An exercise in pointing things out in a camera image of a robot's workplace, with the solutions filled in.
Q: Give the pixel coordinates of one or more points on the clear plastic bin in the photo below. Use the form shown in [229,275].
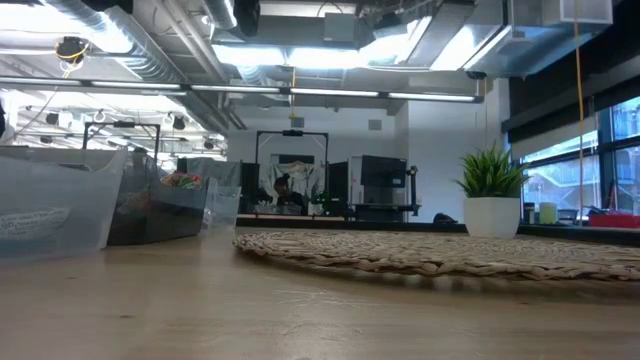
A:
[55,190]
[225,205]

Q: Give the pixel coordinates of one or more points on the long ceiling light strip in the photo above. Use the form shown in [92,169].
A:
[330,92]

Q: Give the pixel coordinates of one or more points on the red box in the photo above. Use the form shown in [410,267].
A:
[612,221]

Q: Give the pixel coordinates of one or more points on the black monitor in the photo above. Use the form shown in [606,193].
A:
[339,182]
[382,171]

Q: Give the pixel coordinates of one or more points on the black aluminium table frame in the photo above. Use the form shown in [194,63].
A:
[400,225]

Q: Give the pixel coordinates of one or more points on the black gantry frame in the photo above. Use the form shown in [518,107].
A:
[292,133]

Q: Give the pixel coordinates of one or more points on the green plant in white pot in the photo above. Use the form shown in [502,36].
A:
[492,215]

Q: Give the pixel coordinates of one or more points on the person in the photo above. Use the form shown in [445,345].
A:
[286,192]

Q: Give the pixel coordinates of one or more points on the corrugated silver duct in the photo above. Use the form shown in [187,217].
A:
[140,45]

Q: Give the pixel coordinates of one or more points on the rectangular silver duct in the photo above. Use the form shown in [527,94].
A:
[525,35]

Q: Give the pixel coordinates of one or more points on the pale yellow cup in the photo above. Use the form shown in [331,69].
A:
[548,213]

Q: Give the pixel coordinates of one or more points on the round woven wicker mat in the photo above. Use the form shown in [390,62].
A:
[425,255]

